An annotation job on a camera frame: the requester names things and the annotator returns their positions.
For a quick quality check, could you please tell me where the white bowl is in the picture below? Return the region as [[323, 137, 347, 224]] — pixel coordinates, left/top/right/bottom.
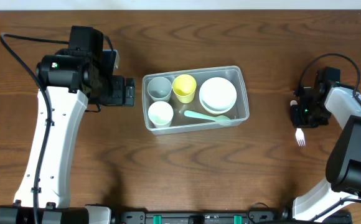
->
[[199, 77, 237, 109]]

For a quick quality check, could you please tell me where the grey plastic cup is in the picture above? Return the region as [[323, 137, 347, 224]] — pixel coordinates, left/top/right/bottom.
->
[[148, 77, 172, 102]]

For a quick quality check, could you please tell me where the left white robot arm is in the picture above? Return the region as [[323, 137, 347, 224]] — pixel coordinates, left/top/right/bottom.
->
[[0, 49, 135, 223]]

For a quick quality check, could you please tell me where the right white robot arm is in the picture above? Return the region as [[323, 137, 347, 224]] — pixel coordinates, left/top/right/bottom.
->
[[291, 87, 361, 222]]

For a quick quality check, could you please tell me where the clear plastic container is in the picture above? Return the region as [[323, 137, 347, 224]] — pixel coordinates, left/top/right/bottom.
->
[[142, 65, 250, 135]]

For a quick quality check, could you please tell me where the yellow plastic cup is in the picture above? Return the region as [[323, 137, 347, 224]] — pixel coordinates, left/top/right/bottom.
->
[[172, 74, 197, 104]]

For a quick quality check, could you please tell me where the pale green plastic spoon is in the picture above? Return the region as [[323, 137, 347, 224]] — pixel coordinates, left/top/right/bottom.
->
[[184, 110, 230, 126]]

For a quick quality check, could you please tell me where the white plastic cup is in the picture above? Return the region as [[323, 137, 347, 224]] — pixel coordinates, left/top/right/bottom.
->
[[148, 101, 174, 128]]

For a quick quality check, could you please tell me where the pink plastic fork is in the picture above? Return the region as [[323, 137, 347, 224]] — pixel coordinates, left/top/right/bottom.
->
[[289, 100, 306, 147]]

